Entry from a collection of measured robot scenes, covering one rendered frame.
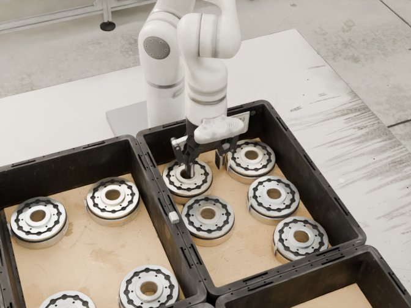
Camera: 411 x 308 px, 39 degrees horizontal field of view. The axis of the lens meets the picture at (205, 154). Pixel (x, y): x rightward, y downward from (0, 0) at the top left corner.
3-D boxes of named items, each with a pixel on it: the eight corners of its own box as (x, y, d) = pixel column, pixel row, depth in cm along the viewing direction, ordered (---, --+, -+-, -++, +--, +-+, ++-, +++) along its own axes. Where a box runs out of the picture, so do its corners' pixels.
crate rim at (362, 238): (133, 140, 118) (133, 131, 116) (265, 106, 127) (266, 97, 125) (210, 305, 93) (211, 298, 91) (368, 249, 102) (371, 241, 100)
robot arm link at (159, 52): (177, 34, 118) (178, 96, 131) (189, 8, 124) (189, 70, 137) (133, 26, 120) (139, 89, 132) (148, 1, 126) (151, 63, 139)
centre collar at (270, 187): (257, 190, 116) (257, 188, 116) (278, 183, 118) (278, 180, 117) (269, 208, 113) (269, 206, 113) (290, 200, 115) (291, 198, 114)
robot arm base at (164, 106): (142, 122, 148) (137, 70, 135) (174, 110, 151) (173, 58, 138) (158, 145, 143) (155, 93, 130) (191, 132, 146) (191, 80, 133)
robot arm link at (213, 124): (197, 146, 101) (198, 120, 97) (176, 106, 109) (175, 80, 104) (245, 134, 104) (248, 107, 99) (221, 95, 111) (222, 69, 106)
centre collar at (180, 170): (172, 170, 119) (172, 167, 119) (194, 164, 120) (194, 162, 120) (180, 187, 116) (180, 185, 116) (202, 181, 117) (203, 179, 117)
